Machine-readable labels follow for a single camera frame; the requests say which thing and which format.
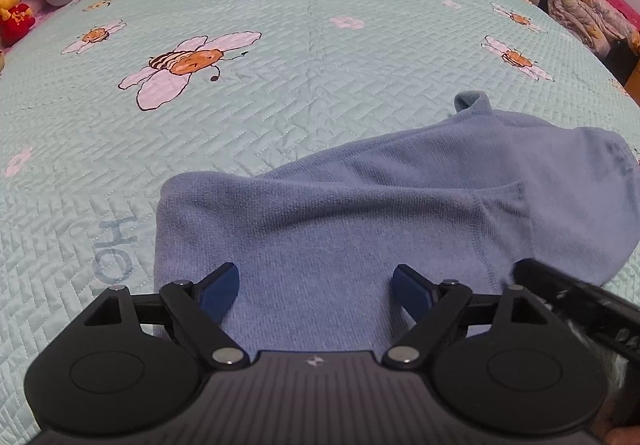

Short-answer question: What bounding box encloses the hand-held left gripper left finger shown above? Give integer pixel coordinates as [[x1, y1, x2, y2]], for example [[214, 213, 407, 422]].
[[81, 262, 251, 369]]

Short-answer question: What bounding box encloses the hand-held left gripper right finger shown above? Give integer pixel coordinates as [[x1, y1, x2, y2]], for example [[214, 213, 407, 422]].
[[382, 264, 550, 369]]

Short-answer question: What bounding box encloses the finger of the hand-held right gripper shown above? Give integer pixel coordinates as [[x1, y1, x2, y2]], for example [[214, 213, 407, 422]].
[[512, 258, 598, 312]]

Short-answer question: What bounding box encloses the bee print bedspread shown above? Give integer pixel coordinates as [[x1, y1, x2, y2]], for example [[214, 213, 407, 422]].
[[0, 0, 640, 431]]

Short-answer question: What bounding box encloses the folded floral quilt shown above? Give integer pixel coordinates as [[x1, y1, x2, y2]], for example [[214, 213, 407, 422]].
[[546, 0, 640, 60]]

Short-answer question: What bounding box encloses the red plush toy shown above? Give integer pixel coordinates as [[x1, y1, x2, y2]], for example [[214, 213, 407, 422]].
[[0, 0, 37, 48]]

